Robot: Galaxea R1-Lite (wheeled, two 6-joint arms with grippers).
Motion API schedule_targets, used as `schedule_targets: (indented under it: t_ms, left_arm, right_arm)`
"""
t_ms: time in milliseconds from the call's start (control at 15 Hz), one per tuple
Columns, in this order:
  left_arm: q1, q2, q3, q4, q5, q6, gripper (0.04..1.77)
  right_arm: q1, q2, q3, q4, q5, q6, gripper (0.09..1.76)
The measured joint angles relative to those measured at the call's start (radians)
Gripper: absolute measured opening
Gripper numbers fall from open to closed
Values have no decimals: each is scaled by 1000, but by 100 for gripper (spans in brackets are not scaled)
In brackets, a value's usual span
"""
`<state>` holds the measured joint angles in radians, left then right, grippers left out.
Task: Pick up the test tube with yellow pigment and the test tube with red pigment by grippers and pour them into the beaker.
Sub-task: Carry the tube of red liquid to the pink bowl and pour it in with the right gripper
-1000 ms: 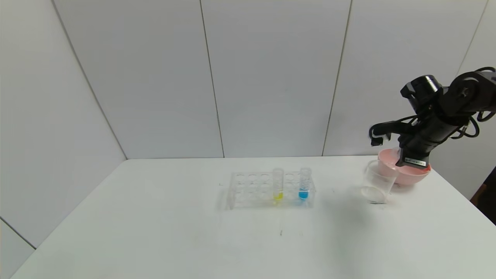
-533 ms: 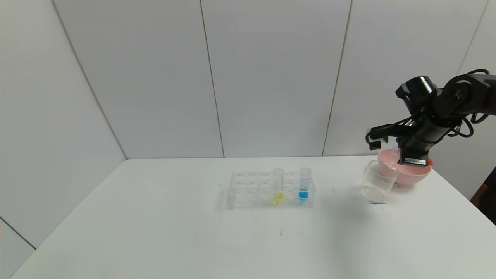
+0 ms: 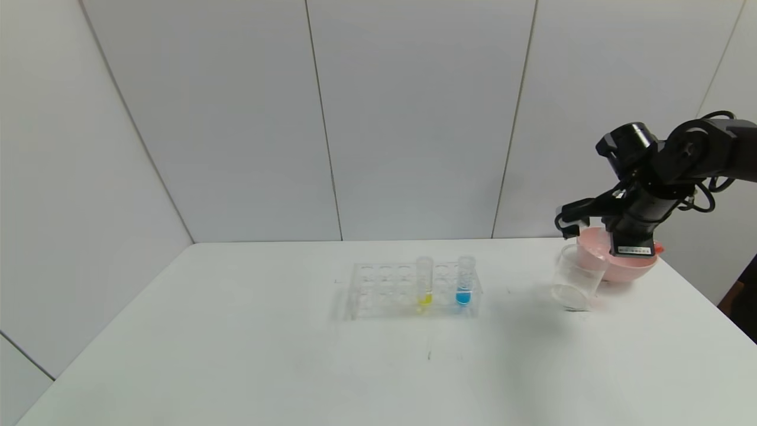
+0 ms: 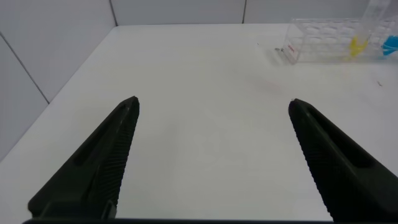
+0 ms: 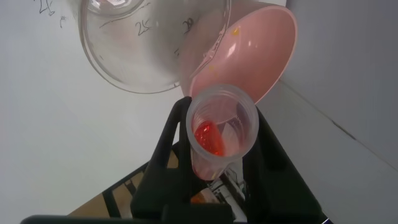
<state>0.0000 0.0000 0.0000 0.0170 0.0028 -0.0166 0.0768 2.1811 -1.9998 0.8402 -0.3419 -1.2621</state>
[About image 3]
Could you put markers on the clear plastic test tube rack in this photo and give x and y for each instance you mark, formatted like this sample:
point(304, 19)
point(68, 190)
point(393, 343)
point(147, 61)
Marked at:
point(378, 302)

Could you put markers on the clear plastic beaker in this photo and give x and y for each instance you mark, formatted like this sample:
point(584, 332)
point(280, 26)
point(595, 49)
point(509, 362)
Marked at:
point(575, 284)

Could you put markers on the pink bowl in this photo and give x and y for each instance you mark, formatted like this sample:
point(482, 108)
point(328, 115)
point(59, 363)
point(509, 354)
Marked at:
point(627, 269)

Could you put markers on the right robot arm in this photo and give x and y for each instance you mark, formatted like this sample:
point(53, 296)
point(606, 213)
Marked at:
point(680, 154)

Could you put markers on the test tube with blue pigment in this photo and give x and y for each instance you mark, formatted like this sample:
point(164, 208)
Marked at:
point(463, 294)

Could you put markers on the dark furniture piece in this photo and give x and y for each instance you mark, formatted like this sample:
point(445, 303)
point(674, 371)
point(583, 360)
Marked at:
point(744, 307)

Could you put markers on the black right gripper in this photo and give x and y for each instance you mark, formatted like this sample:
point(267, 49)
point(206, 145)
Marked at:
point(634, 248)

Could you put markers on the test tube with yellow pigment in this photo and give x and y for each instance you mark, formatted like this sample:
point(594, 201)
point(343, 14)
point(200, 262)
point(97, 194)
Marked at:
point(424, 296)

